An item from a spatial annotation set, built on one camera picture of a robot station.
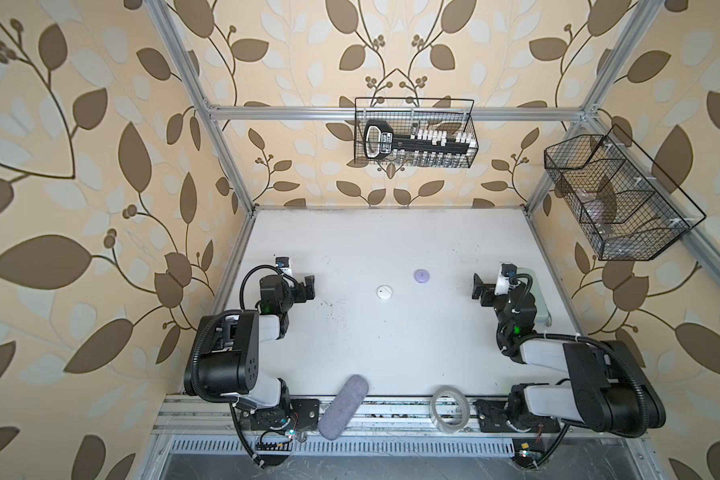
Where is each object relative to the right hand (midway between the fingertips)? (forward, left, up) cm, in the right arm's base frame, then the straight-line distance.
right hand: (494, 278), depth 89 cm
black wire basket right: (+4, -26, +25) cm, 37 cm away
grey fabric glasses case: (-32, +45, -6) cm, 55 cm away
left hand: (+5, +60, -3) cm, 60 cm away
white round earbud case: (+1, +33, -9) cm, 34 cm away
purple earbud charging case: (+7, +20, -8) cm, 23 cm away
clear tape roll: (-37, +21, -6) cm, 43 cm away
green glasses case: (-9, -14, -7) cm, 18 cm away
